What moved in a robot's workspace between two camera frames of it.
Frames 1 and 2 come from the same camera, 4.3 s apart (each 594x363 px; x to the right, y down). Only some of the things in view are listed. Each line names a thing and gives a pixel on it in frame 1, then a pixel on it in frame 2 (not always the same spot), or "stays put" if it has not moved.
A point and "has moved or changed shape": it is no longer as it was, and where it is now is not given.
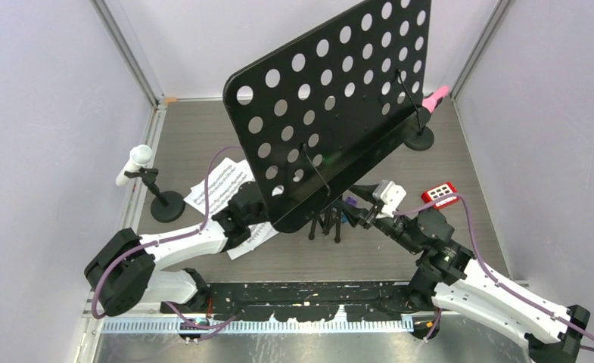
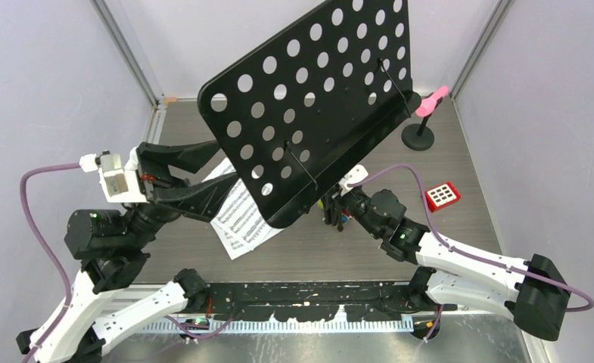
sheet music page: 224,181 has moved or changed shape
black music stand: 308,122 has moved or changed shape
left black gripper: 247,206 → 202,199
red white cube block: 445,188 stays put
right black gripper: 362,216 → 329,200
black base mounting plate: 314,301 stays put
